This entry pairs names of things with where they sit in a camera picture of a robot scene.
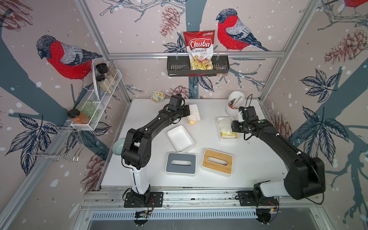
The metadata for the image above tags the grey tissue box lid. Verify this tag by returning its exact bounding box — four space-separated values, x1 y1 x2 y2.
165 152 196 176

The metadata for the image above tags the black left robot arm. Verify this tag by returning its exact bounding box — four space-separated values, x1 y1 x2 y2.
121 94 190 196

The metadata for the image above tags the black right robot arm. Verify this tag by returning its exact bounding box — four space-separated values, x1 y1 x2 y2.
232 106 325 201

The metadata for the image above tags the bamboo tissue box lid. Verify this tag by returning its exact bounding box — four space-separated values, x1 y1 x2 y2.
202 149 233 177

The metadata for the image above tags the white utensil holder cup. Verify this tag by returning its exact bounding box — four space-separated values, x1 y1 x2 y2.
226 91 245 117

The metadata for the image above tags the floral ceramic bowl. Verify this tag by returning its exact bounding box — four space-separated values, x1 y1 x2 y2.
150 92 165 103

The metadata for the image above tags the red Chuba chips bag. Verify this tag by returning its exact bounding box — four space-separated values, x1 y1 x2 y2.
184 30 215 71

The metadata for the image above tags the pale green bowl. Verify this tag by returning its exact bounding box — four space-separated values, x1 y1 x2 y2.
112 139 125 156

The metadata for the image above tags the spice jar black lid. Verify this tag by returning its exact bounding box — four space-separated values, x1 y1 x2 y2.
96 63 116 86
96 75 113 94

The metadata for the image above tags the green glass cup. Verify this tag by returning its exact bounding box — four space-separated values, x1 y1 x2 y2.
75 100 99 120

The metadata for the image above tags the orange jar black lid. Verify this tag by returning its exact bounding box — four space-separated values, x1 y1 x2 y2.
67 109 90 125

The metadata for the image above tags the black wall basket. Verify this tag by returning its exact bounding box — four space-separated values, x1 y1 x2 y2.
167 56 230 77

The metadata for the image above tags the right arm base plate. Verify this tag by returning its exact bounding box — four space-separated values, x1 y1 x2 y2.
235 190 279 208

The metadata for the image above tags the aluminium horizontal frame bar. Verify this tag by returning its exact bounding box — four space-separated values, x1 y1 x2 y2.
108 51 286 60

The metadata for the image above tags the white wire wall shelf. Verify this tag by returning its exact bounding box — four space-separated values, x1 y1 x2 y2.
71 64 121 131

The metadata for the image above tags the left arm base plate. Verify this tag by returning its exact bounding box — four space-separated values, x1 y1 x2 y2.
123 191 163 208

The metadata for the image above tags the chrome wire rack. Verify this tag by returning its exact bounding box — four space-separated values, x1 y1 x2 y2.
27 127 85 163

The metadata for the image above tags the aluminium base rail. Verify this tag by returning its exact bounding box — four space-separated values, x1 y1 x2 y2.
80 187 322 210

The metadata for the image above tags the aluminium frame post left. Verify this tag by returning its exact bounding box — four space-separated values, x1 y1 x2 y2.
75 0 132 105

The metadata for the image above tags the aluminium frame post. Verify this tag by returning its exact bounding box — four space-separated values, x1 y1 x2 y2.
75 0 132 105
259 0 320 103

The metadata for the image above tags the aluminium frame post right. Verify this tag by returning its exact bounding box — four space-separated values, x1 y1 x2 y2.
259 0 320 103

